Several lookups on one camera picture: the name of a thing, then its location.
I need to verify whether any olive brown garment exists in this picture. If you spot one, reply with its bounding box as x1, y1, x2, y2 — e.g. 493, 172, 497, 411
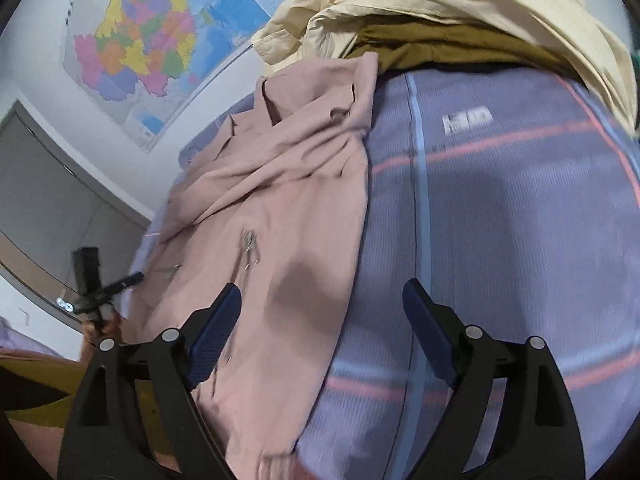
347, 15, 579, 80

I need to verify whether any cream jacket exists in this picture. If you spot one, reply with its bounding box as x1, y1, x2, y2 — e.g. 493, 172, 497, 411
252, 0, 638, 136

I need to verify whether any purple plaid bed sheet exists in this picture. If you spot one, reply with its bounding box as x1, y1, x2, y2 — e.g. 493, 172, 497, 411
127, 66, 640, 480

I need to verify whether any colourful wall map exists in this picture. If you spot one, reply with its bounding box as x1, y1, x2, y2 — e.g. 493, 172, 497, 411
62, 0, 284, 152

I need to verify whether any pink button-up shirt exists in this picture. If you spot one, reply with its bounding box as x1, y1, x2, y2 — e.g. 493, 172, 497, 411
128, 53, 378, 479

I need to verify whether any person's left hand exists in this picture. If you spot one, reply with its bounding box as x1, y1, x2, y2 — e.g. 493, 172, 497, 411
79, 310, 122, 363

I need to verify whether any grey wardrobe cabinet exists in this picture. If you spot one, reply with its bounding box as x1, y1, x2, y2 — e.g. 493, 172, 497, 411
1, 102, 150, 330

